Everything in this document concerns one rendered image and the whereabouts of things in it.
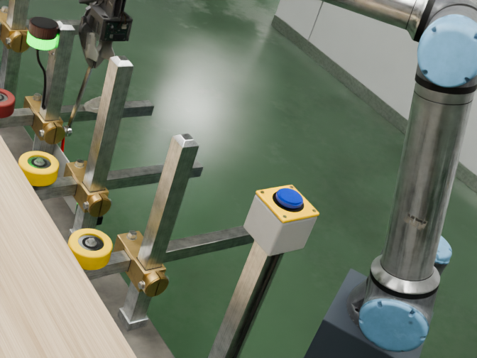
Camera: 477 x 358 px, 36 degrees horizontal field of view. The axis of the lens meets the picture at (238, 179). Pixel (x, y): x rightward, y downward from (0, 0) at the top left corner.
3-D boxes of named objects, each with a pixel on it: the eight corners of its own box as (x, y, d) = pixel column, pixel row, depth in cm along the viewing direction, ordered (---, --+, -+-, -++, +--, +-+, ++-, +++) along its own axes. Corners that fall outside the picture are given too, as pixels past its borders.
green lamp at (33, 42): (48, 36, 159) (50, 27, 158) (59, 50, 156) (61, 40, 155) (22, 36, 156) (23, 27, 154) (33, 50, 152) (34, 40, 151)
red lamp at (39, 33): (50, 25, 158) (52, 16, 157) (61, 39, 154) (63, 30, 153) (23, 25, 154) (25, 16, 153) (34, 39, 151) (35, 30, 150)
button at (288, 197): (289, 194, 108) (292, 185, 107) (305, 211, 105) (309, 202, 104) (268, 197, 105) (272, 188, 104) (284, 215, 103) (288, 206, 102)
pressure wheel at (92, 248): (67, 265, 142) (77, 220, 136) (106, 278, 142) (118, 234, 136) (53, 293, 135) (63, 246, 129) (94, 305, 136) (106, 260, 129)
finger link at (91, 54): (88, 78, 160) (96, 40, 155) (77, 64, 164) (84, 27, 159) (101, 77, 162) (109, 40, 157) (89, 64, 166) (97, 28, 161)
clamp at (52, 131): (41, 112, 178) (45, 94, 176) (63, 143, 170) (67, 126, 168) (19, 114, 175) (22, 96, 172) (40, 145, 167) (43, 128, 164)
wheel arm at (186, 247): (249, 235, 164) (255, 221, 161) (258, 245, 162) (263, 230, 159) (69, 274, 138) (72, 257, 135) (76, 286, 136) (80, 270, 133)
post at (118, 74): (84, 239, 166) (126, 53, 140) (90, 249, 164) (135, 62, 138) (69, 242, 164) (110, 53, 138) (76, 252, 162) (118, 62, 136)
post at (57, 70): (39, 192, 184) (69, 18, 158) (44, 200, 182) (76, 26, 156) (25, 194, 182) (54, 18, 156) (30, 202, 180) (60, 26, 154)
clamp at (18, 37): (12, 26, 188) (14, 8, 185) (31, 52, 180) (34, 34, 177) (-12, 26, 184) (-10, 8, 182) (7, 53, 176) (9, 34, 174)
